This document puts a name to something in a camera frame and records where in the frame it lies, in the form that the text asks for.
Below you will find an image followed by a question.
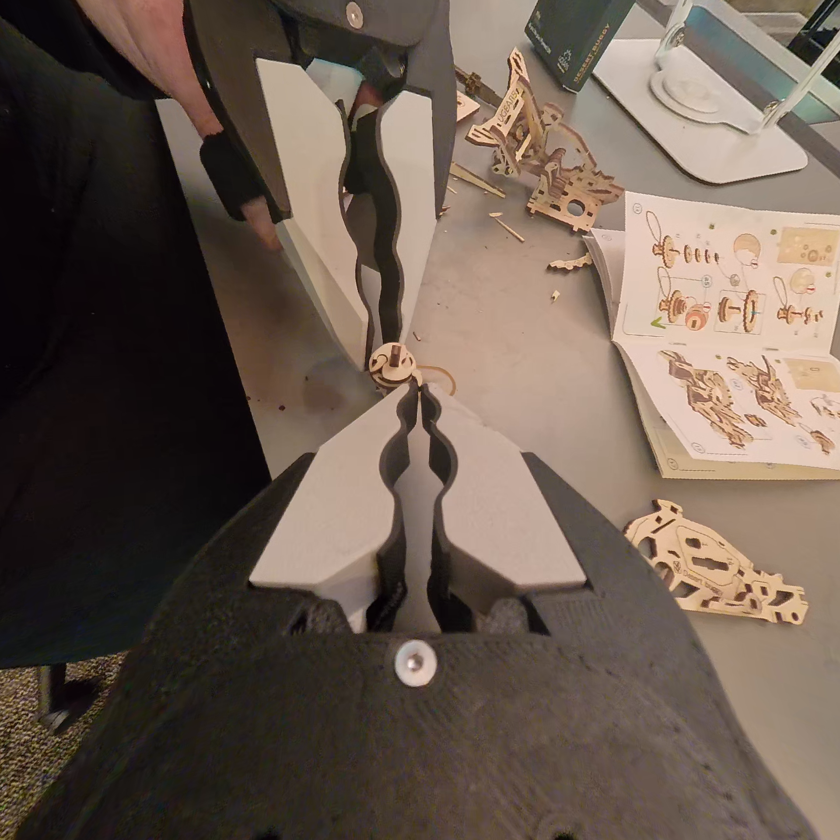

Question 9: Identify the flat wooden car body panel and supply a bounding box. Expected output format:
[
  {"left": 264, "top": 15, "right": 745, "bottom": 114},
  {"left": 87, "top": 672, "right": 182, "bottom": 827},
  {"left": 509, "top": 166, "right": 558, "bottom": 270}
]
[{"left": 623, "top": 499, "right": 810, "bottom": 626}]

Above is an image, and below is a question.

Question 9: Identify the white document stand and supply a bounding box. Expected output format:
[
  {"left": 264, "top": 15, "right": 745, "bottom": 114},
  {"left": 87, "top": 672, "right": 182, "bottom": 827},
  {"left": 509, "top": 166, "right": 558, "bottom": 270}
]
[{"left": 591, "top": 0, "right": 840, "bottom": 186}]

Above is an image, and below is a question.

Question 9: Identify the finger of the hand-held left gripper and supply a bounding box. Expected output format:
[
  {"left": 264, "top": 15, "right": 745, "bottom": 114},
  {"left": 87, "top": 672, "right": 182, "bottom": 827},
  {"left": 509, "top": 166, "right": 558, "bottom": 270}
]
[
  {"left": 357, "top": 88, "right": 441, "bottom": 343},
  {"left": 255, "top": 58, "right": 385, "bottom": 372}
]

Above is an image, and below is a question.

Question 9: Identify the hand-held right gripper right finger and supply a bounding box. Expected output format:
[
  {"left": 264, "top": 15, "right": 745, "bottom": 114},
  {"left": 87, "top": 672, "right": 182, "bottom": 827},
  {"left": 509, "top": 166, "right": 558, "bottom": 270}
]
[{"left": 420, "top": 386, "right": 587, "bottom": 626}]

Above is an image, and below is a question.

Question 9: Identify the open instruction booklet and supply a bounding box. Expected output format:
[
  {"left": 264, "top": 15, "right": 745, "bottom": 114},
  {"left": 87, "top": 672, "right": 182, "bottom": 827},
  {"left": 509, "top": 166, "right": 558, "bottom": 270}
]
[{"left": 583, "top": 190, "right": 840, "bottom": 480}]

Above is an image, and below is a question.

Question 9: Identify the partly built wooden model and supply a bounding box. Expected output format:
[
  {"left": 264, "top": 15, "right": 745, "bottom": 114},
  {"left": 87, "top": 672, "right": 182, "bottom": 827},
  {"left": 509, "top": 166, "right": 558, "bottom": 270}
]
[{"left": 466, "top": 47, "right": 626, "bottom": 235}]

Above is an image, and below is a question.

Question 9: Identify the person's left hand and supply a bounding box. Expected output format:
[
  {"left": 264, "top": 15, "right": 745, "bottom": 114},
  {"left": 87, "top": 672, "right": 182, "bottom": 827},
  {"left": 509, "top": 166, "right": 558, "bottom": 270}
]
[{"left": 108, "top": 0, "right": 285, "bottom": 252}]

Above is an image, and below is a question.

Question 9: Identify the dark green model box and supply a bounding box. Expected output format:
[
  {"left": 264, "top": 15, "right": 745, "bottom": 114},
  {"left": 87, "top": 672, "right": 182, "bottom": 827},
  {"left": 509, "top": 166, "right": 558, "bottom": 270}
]
[{"left": 525, "top": 0, "right": 638, "bottom": 95}]

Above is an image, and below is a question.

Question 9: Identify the long wooden wedge piece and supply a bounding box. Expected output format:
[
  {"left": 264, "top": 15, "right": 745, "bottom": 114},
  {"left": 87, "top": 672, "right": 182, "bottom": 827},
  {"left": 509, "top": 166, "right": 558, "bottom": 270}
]
[{"left": 449, "top": 163, "right": 507, "bottom": 200}]

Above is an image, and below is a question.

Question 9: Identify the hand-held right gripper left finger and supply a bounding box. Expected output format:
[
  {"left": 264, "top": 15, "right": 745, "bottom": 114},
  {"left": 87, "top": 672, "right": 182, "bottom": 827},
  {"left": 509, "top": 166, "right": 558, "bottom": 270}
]
[{"left": 248, "top": 382, "right": 420, "bottom": 634}]

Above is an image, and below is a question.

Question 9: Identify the wooden hub disc part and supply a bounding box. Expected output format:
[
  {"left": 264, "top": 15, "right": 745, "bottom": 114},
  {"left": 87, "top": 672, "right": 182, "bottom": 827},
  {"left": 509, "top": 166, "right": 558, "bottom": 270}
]
[{"left": 367, "top": 341, "right": 421, "bottom": 395}]

